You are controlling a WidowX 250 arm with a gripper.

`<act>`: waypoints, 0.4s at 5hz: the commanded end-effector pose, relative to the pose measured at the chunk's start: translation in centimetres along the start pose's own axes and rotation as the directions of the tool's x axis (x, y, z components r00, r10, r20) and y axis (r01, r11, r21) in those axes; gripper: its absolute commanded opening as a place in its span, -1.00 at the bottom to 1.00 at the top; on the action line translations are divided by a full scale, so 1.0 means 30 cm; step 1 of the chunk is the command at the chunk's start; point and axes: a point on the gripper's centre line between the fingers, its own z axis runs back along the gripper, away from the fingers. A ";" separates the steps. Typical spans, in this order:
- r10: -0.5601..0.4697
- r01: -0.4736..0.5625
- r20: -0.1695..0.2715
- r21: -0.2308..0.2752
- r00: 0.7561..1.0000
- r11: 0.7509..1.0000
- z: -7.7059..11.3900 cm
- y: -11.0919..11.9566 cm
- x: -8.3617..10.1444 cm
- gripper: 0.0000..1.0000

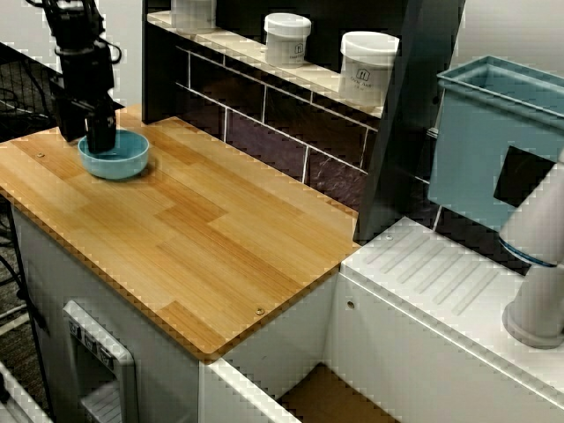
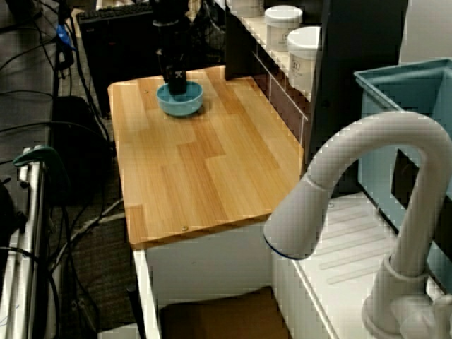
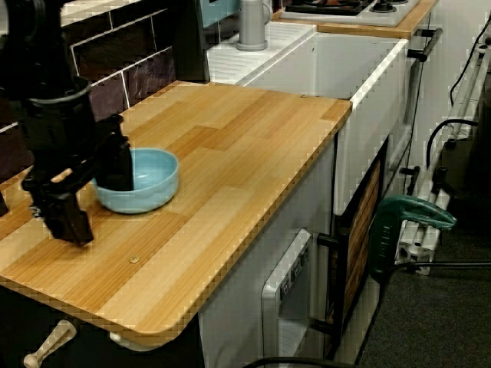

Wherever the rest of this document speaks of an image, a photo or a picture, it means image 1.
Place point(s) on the white toy kitchen cabinet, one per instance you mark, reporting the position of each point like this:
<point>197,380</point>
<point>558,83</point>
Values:
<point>44,264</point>

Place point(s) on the black square label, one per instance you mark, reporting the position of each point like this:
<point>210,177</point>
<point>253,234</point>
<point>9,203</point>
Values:
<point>522,176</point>

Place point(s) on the cream shelf ledge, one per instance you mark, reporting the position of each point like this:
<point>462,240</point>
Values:
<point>321,86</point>

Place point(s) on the white lidded jar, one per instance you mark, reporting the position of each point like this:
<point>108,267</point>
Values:
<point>368,70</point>
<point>194,15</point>
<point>286,44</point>

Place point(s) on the teal plastic bin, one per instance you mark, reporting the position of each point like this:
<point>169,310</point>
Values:
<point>467,145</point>

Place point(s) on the white toy sink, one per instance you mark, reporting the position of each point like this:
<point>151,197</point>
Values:
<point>418,273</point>

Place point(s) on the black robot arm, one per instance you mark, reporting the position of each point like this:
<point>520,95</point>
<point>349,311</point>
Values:
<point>72,22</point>

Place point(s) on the light blue bowl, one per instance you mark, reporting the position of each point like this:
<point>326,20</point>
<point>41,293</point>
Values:
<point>132,158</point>

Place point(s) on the white toy ice dispenser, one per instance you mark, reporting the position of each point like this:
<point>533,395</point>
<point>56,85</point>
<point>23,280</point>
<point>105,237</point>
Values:
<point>101,352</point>

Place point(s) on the wide black upright panel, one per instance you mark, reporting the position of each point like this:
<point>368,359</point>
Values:
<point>414,132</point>

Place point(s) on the silver aluminium frame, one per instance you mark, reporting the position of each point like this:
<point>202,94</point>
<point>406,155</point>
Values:
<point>13,396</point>

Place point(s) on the narrow black upright panel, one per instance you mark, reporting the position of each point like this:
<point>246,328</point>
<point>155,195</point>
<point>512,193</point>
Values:
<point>156,66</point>

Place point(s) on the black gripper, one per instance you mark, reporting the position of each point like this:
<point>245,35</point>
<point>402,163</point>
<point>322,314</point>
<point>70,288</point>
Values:
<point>86,75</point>

